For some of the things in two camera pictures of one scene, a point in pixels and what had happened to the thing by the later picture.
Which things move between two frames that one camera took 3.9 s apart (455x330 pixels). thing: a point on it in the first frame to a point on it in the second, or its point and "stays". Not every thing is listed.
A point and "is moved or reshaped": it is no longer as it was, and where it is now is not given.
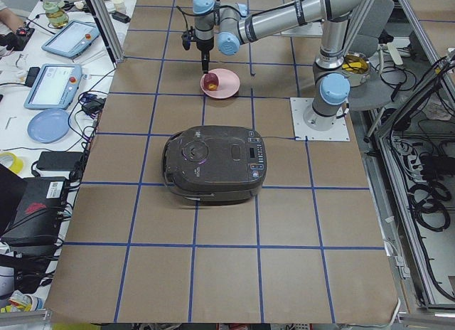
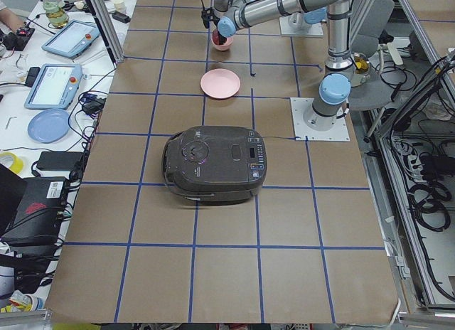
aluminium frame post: (103, 17) stays
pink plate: (229, 84) stays
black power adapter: (58, 161) stays
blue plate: (49, 125) stays
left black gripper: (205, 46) to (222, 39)
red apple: (210, 81) is moved or reshaped
